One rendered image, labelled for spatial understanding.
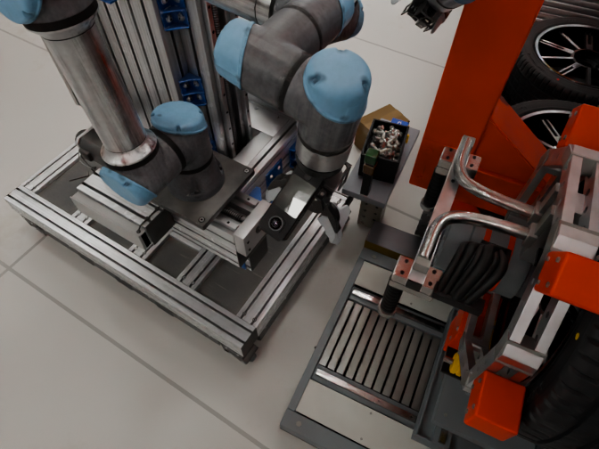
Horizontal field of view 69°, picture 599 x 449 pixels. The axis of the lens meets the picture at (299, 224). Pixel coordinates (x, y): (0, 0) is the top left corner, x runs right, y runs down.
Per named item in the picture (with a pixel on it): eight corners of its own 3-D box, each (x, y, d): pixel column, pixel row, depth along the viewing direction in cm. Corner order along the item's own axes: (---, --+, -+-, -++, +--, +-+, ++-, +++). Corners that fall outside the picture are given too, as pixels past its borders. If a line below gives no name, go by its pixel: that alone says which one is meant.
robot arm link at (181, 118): (223, 147, 109) (214, 103, 98) (187, 182, 103) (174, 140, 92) (185, 130, 113) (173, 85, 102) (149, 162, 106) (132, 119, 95)
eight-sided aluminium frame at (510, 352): (467, 420, 104) (592, 337, 60) (440, 407, 106) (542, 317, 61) (510, 246, 132) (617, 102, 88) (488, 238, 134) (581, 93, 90)
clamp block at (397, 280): (430, 303, 87) (438, 291, 82) (387, 285, 89) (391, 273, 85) (438, 282, 89) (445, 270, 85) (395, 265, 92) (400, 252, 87)
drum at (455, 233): (518, 314, 98) (546, 286, 87) (425, 278, 104) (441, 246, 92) (528, 265, 106) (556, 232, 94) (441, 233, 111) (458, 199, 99)
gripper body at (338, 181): (346, 184, 73) (363, 142, 62) (319, 222, 70) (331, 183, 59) (308, 161, 74) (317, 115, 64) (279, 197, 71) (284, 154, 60)
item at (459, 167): (534, 228, 88) (560, 194, 79) (439, 195, 93) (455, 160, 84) (546, 169, 97) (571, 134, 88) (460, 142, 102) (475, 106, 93)
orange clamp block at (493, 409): (512, 396, 85) (503, 443, 80) (471, 379, 87) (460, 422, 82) (528, 387, 79) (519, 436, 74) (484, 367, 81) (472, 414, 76)
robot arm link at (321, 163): (335, 167, 55) (282, 134, 56) (330, 185, 59) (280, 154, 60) (365, 128, 58) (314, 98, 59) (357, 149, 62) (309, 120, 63)
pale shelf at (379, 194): (383, 208, 160) (385, 204, 158) (340, 193, 165) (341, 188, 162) (418, 134, 183) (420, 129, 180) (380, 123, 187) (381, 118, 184)
